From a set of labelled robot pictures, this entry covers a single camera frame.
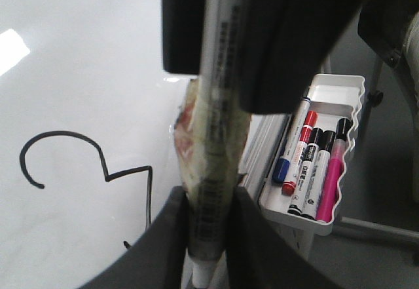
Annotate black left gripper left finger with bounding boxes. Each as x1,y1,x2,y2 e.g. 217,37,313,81
83,186,339,288

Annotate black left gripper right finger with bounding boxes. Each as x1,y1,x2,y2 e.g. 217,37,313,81
162,0,363,114

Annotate white black whiteboard marker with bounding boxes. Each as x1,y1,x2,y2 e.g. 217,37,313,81
188,0,249,288

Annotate red magnet taped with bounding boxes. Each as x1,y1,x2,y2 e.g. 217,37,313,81
173,78,209,200

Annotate white whiteboard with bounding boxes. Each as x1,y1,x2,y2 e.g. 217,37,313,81
1,0,189,288

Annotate black capped marker large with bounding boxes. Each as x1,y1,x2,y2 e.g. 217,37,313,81
287,128,323,216

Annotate black capped marker slim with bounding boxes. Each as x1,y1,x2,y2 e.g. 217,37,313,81
302,130,336,220

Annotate pink highlighter marker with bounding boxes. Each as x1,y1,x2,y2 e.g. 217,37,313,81
316,118,352,223

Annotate blue capped marker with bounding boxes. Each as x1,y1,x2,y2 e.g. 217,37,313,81
272,97,311,183

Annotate red capped marker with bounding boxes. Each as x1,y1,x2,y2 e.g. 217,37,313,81
282,111,318,196

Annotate aluminium whiteboard frame rail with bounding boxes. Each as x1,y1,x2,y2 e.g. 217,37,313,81
238,114,290,201

